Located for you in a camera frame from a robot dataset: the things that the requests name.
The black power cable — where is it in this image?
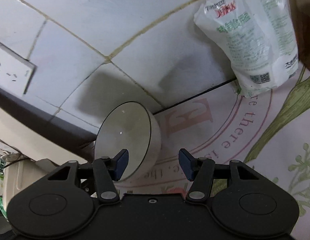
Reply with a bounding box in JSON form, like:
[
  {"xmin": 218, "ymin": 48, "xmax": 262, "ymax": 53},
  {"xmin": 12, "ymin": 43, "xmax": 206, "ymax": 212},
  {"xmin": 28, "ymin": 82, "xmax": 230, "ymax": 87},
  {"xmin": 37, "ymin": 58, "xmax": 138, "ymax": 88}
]
[{"xmin": 0, "ymin": 134, "xmax": 28, "ymax": 198}]

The white rice cooker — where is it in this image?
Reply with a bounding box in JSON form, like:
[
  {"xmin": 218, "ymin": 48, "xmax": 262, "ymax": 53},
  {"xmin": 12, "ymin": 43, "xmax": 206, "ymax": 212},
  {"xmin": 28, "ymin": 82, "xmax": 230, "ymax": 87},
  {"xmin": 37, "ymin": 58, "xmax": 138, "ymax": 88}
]
[{"xmin": 2, "ymin": 159, "xmax": 58, "ymax": 211}]

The white wall socket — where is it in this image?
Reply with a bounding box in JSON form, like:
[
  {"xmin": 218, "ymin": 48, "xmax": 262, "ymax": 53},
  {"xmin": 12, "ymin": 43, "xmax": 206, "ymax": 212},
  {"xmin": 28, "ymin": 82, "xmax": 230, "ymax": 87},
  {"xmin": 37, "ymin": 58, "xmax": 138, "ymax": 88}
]
[{"xmin": 0, "ymin": 43, "xmax": 36, "ymax": 97}]

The small white ribbed bowl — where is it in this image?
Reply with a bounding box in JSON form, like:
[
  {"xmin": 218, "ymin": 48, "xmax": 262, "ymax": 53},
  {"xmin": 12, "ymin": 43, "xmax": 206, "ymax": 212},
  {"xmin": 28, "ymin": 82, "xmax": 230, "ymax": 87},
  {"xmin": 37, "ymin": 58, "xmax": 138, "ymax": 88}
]
[{"xmin": 94, "ymin": 101, "xmax": 162, "ymax": 181}]

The cream cutting board dark rim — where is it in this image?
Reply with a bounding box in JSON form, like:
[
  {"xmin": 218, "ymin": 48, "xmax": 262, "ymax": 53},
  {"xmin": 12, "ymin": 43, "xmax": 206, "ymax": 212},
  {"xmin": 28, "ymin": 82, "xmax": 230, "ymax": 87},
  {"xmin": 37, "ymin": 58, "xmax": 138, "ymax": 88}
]
[{"xmin": 0, "ymin": 88, "xmax": 98, "ymax": 165}]

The white plastic salt bag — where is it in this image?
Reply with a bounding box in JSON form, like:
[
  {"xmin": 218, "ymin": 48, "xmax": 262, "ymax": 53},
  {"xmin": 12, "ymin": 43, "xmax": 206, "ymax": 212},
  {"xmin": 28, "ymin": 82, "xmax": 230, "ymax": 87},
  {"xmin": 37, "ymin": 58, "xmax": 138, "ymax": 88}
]
[{"xmin": 194, "ymin": 0, "xmax": 299, "ymax": 97}]

